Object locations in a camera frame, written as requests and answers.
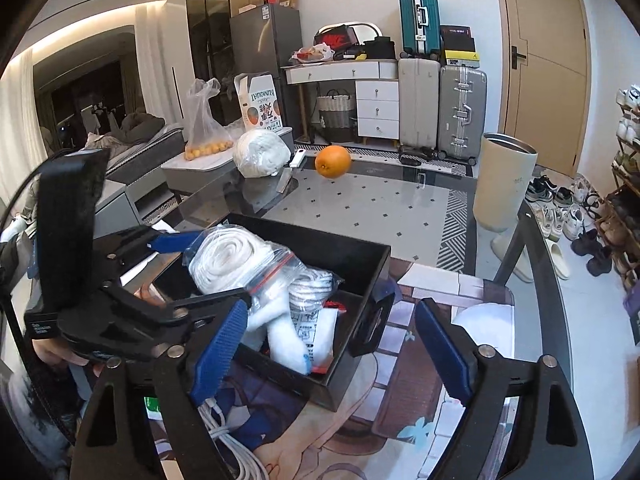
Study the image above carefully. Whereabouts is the plate with plastic bag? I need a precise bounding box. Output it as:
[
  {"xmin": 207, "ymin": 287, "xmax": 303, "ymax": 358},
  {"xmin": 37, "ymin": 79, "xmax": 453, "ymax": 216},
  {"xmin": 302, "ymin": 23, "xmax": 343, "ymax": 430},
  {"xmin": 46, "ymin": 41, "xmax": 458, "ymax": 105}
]
[{"xmin": 292, "ymin": 45, "xmax": 335, "ymax": 63}]

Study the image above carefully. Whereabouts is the grey cabinet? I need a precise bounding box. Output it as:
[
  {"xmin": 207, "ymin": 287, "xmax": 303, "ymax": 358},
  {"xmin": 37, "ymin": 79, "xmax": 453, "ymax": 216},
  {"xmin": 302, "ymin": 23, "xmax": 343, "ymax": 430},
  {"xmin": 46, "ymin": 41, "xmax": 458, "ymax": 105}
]
[{"xmin": 92, "ymin": 180, "xmax": 146, "ymax": 241}]

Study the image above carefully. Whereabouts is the beige suitcase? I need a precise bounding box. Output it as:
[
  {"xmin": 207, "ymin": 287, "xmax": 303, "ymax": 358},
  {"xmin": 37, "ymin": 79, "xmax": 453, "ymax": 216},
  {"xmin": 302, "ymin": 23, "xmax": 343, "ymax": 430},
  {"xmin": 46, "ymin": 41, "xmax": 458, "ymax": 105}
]
[{"xmin": 397, "ymin": 57, "xmax": 443, "ymax": 151}]

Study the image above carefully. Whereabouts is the silver suitcase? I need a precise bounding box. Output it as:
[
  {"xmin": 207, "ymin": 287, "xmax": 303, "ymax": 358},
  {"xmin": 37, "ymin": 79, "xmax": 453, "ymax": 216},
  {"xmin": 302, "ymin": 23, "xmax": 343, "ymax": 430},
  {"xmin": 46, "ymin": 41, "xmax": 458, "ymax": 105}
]
[{"xmin": 438, "ymin": 64, "xmax": 488, "ymax": 163}]

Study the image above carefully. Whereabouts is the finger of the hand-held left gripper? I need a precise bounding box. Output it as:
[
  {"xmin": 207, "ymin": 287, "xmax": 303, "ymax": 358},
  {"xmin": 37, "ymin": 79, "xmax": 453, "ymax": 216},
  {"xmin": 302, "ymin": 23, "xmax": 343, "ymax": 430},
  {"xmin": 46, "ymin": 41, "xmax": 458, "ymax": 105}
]
[
  {"xmin": 105, "ymin": 282, "xmax": 252, "ymax": 328},
  {"xmin": 92, "ymin": 224, "xmax": 205, "ymax": 285}
]

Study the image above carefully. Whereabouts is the pile of shoes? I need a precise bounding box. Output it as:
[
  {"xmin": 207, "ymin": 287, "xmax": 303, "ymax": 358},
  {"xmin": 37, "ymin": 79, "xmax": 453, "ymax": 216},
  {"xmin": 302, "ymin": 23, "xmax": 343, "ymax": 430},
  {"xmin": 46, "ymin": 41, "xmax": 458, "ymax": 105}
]
[{"xmin": 525, "ymin": 172, "xmax": 613, "ymax": 278}]

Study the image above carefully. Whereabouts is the person's left hand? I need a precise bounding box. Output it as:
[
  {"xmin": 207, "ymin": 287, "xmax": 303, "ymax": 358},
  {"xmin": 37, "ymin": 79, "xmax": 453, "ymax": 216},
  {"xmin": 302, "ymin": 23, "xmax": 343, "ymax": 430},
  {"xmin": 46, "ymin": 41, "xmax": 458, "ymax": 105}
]
[{"xmin": 36, "ymin": 337, "xmax": 109, "ymax": 378}]

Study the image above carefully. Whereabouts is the large white rope coil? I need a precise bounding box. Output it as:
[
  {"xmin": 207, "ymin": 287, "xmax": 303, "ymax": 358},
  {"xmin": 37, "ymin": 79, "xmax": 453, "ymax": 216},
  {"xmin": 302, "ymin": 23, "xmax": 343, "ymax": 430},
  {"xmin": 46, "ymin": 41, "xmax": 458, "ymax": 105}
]
[{"xmin": 197, "ymin": 395, "xmax": 273, "ymax": 480}]

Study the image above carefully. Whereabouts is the dark glass cabinet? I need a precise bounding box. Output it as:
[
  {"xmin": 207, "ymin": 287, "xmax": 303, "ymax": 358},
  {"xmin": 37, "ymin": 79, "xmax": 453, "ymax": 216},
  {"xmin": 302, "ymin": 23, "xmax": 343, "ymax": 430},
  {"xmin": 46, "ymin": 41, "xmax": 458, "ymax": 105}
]
[{"xmin": 185, "ymin": 0, "xmax": 251, "ymax": 126}]

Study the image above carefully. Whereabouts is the teal suitcase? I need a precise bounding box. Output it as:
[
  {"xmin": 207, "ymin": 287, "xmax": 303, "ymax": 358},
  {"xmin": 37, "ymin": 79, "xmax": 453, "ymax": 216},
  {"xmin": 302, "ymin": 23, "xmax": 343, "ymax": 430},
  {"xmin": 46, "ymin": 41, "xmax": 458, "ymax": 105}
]
[{"xmin": 398, "ymin": 0, "xmax": 443, "ymax": 63}]

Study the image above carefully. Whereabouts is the white cable bundle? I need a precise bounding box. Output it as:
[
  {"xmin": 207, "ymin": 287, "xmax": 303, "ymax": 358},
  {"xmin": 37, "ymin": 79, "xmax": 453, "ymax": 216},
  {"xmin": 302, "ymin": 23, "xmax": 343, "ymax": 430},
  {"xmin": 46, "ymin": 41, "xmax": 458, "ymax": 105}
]
[{"xmin": 289, "ymin": 267, "xmax": 347, "ymax": 311}]

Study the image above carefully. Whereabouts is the bed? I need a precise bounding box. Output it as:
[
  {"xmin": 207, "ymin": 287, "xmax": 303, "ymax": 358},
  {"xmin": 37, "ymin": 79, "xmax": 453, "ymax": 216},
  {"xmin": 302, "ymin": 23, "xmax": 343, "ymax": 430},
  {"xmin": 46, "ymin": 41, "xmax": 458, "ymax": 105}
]
[{"xmin": 82, "ymin": 112, "xmax": 188, "ymax": 186}]

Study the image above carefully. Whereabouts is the zip bag of white rope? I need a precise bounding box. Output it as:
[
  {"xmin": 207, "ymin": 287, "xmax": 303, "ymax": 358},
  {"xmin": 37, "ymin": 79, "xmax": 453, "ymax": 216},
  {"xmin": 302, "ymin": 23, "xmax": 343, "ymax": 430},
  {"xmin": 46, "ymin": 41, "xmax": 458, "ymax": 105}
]
[{"xmin": 181, "ymin": 226, "xmax": 297, "ymax": 311}]

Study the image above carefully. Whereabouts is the black bag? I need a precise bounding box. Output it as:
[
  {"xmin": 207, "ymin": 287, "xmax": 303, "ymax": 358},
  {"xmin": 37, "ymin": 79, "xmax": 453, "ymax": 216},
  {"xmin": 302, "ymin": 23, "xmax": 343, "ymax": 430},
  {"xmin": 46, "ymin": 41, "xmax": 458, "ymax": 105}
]
[{"xmin": 362, "ymin": 37, "xmax": 397, "ymax": 60}]

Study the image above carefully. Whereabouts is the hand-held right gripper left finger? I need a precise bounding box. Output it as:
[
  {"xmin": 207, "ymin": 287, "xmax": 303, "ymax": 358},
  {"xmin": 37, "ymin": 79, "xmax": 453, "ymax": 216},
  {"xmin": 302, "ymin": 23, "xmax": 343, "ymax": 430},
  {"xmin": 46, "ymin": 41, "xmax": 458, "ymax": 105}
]
[{"xmin": 74, "ymin": 301, "xmax": 250, "ymax": 480}]

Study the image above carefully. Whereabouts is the black cardboard box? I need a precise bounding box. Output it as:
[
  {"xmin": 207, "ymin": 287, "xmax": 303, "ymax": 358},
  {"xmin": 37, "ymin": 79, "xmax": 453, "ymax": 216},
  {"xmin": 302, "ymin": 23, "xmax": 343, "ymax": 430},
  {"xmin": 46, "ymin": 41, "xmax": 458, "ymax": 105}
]
[{"xmin": 150, "ymin": 212, "xmax": 396, "ymax": 413}]

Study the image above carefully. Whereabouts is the wooden shoe rack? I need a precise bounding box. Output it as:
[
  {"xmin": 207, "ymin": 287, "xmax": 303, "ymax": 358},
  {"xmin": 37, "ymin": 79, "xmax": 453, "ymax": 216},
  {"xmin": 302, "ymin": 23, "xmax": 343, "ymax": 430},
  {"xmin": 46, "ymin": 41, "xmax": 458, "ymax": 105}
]
[{"xmin": 595, "ymin": 85, "xmax": 640, "ymax": 291}]

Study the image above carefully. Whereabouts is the beige slipper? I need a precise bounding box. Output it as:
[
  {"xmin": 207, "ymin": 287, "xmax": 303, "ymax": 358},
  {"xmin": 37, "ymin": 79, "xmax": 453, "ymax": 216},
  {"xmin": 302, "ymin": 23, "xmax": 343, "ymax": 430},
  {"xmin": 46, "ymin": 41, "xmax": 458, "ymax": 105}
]
[
  {"xmin": 545, "ymin": 240, "xmax": 571, "ymax": 281},
  {"xmin": 492, "ymin": 232, "xmax": 536, "ymax": 283}
]

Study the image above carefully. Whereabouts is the white blue plush toy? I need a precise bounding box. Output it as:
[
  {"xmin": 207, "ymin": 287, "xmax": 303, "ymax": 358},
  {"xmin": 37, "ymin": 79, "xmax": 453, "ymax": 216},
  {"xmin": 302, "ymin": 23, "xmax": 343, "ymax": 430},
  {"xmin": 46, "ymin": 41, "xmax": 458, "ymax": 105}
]
[{"xmin": 242, "ymin": 287, "xmax": 313, "ymax": 376}]

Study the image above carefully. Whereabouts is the white framed mirror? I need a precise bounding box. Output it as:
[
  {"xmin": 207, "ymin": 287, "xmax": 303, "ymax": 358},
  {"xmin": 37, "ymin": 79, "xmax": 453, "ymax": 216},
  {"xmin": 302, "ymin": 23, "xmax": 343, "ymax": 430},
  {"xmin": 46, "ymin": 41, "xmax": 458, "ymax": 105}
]
[{"xmin": 325, "ymin": 21, "xmax": 383, "ymax": 41}]

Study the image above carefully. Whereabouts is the beige door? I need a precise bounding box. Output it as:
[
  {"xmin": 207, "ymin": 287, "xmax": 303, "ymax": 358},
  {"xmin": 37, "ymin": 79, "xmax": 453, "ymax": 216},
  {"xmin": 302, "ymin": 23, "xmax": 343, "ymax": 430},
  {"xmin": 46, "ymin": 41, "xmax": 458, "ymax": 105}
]
[{"xmin": 492, "ymin": 0, "xmax": 593, "ymax": 178}]

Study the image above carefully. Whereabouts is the grey fridge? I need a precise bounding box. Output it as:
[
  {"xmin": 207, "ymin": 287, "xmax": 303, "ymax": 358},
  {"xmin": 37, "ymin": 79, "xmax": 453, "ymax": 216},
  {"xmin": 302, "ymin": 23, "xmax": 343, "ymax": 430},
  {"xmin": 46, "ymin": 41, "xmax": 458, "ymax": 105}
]
[{"xmin": 229, "ymin": 2, "xmax": 304, "ymax": 131}]

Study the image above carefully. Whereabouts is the white dresser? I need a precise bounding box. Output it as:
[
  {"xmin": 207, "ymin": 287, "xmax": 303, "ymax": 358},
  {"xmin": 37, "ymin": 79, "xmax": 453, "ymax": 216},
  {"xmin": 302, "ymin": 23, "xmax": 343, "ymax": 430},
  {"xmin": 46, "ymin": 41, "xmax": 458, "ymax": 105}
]
[{"xmin": 280, "ymin": 58, "xmax": 401, "ymax": 143}]

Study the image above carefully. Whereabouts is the patterned rug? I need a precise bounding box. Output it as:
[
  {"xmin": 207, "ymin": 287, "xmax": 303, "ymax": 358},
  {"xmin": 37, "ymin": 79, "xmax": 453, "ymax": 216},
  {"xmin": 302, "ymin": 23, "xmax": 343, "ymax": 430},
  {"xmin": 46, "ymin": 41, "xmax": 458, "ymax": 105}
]
[{"xmin": 295, "ymin": 145, "xmax": 476, "ymax": 271}]

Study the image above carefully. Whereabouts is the white cylindrical bin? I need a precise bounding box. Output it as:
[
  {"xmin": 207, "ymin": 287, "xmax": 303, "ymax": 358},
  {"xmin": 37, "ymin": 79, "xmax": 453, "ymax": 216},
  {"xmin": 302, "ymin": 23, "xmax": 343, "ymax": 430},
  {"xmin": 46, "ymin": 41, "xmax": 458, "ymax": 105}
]
[{"xmin": 472, "ymin": 132, "xmax": 538, "ymax": 233}]

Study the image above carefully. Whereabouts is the red black shoebox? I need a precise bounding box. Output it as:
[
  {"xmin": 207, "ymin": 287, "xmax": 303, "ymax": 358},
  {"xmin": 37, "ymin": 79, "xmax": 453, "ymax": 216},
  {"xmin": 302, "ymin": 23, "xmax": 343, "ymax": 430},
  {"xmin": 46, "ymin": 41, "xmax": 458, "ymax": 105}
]
[{"xmin": 313, "ymin": 24, "xmax": 358, "ymax": 53}]

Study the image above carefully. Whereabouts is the white curtain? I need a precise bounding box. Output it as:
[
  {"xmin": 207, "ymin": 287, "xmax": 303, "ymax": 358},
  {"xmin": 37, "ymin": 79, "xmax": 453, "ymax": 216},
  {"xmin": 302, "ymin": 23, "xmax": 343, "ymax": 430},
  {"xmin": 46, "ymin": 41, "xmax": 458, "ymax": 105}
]
[{"xmin": 134, "ymin": 0, "xmax": 186, "ymax": 131}]

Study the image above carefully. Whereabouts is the yellow black box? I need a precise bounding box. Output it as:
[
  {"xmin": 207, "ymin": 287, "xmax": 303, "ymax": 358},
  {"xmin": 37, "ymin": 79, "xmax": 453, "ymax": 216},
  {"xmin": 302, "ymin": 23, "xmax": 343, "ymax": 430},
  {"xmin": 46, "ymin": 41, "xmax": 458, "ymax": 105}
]
[{"xmin": 442, "ymin": 50, "xmax": 481, "ymax": 67}]

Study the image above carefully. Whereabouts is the white topped side table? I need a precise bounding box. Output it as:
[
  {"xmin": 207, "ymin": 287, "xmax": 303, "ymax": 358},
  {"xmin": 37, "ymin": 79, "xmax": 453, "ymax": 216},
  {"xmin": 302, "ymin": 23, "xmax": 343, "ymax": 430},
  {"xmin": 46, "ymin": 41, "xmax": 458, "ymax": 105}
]
[{"xmin": 160, "ymin": 127, "xmax": 296, "ymax": 196}]

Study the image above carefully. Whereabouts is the white red packet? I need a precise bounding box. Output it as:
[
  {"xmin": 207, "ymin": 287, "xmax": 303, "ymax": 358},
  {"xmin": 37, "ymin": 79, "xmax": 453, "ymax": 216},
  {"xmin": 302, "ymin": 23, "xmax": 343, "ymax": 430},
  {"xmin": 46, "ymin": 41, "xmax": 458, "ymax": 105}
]
[{"xmin": 294, "ymin": 300, "xmax": 347, "ymax": 377}]

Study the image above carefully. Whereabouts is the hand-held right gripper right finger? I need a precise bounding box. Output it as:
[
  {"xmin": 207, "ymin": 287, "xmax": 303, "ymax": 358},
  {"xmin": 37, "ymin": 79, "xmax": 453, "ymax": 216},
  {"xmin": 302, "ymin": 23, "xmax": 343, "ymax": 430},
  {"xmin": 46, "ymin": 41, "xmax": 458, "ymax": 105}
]
[{"xmin": 414, "ymin": 298, "xmax": 594, "ymax": 480}]

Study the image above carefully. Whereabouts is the bag of white cloth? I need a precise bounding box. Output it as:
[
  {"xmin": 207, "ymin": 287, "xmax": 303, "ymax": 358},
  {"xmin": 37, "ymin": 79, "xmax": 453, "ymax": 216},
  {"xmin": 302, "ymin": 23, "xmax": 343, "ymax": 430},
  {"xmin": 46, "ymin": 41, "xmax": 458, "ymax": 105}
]
[{"xmin": 233, "ymin": 128, "xmax": 295, "ymax": 178}]

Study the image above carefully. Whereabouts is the plastic bag of small oranges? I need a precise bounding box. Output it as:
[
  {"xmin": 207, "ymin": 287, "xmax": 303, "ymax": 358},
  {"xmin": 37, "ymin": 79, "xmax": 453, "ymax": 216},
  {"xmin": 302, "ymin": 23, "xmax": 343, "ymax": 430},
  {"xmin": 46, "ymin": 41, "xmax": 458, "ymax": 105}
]
[{"xmin": 184, "ymin": 78, "xmax": 236, "ymax": 162}]

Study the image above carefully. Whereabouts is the white printed carton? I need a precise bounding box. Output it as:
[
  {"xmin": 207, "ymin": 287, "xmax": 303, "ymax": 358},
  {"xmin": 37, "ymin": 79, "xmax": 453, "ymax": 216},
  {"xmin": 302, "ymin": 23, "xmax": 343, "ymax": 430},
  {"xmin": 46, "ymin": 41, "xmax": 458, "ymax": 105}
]
[{"xmin": 234, "ymin": 73, "xmax": 287, "ymax": 133}]

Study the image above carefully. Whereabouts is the wicker basket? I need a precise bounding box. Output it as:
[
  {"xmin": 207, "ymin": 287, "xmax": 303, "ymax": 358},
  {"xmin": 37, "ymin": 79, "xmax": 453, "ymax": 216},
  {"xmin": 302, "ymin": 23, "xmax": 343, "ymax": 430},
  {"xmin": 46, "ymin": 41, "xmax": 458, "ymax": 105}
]
[{"xmin": 317, "ymin": 89, "xmax": 358, "ymax": 143}]

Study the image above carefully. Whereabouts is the orange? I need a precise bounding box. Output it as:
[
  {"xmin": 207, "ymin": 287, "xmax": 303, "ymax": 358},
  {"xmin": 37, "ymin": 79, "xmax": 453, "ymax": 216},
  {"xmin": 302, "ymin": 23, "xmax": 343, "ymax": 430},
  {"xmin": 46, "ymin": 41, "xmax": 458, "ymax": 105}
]
[{"xmin": 314, "ymin": 146, "xmax": 352, "ymax": 179}]

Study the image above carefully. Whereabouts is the black red box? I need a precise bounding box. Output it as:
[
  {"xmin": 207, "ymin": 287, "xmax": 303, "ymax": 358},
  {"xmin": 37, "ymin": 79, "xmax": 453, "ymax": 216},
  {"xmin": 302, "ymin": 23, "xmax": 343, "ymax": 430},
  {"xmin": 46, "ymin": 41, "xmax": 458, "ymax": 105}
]
[{"xmin": 440, "ymin": 25, "xmax": 476, "ymax": 53}]

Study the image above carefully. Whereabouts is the printed cartoon mat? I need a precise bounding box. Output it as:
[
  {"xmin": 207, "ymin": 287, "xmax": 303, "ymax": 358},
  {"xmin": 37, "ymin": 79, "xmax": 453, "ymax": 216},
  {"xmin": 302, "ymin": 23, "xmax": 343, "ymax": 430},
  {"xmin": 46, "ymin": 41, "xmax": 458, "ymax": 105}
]
[{"xmin": 145, "ymin": 255, "xmax": 516, "ymax": 480}]

